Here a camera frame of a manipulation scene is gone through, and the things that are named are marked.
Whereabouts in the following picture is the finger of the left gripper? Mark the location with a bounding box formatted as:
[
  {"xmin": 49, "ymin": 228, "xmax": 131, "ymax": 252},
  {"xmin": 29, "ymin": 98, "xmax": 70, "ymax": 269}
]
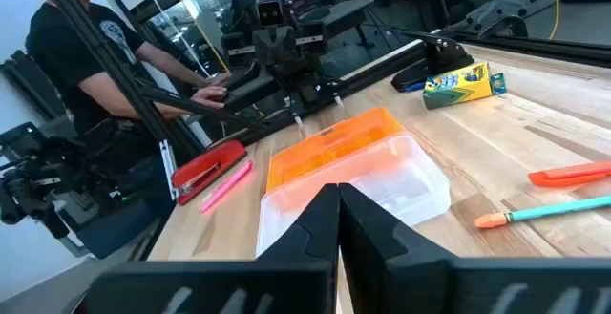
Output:
[
  {"xmin": 252, "ymin": 30, "xmax": 276, "ymax": 75},
  {"xmin": 275, "ymin": 28, "xmax": 297, "ymax": 75}
]

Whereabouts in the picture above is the teal pencil orange eraser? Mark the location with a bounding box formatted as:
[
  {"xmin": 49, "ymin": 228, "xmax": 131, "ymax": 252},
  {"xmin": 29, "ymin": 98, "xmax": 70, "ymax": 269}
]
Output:
[{"xmin": 474, "ymin": 195, "xmax": 611, "ymax": 230}]

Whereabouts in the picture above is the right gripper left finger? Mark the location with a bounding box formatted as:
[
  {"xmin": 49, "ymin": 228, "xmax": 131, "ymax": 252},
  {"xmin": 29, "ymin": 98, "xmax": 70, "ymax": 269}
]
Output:
[{"xmin": 80, "ymin": 183, "xmax": 341, "ymax": 314}]

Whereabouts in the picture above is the orange-red tool handle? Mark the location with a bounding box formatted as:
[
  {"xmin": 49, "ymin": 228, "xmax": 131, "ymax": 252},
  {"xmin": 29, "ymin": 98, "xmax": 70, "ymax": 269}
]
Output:
[{"xmin": 527, "ymin": 160, "xmax": 611, "ymax": 189}]

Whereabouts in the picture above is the pink pen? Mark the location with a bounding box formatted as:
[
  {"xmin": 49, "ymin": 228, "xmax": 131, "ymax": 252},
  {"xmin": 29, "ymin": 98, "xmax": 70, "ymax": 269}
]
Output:
[{"xmin": 200, "ymin": 159, "xmax": 254, "ymax": 214}]

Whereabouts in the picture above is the black bench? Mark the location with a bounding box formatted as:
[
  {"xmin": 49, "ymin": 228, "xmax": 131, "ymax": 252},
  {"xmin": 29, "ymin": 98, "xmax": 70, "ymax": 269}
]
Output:
[{"xmin": 298, "ymin": 0, "xmax": 376, "ymax": 51}]

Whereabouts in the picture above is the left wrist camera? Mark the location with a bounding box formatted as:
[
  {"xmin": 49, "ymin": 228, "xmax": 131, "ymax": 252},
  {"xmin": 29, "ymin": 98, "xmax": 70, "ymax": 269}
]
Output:
[{"xmin": 256, "ymin": 0, "xmax": 286, "ymax": 28}]

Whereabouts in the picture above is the red stapler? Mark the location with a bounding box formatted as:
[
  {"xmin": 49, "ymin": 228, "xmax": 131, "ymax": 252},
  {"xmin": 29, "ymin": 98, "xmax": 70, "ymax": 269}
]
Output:
[{"xmin": 170, "ymin": 139, "xmax": 248, "ymax": 206}]

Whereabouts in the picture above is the black aluminium table frame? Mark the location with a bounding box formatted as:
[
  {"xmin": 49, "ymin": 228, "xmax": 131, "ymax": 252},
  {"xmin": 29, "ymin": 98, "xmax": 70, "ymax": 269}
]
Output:
[{"xmin": 31, "ymin": 0, "xmax": 611, "ymax": 200}]

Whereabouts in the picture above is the clear pencil box orange lid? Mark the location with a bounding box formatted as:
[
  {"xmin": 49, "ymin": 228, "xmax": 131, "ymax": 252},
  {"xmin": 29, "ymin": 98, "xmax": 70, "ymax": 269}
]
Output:
[{"xmin": 256, "ymin": 107, "xmax": 453, "ymax": 258}]

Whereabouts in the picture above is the yellow green crayon box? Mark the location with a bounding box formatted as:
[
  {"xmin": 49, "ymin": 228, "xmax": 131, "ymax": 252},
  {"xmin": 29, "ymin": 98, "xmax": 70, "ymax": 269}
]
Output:
[{"xmin": 422, "ymin": 61, "xmax": 495, "ymax": 111}]

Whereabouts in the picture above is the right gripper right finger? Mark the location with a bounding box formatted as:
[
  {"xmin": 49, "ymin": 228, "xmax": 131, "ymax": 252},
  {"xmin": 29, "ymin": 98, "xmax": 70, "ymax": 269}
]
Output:
[{"xmin": 338, "ymin": 182, "xmax": 611, "ymax": 314}]

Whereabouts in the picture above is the person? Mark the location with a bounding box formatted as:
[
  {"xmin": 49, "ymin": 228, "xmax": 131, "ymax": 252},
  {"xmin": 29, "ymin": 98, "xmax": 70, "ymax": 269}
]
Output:
[{"xmin": 7, "ymin": 0, "xmax": 231, "ymax": 261}]

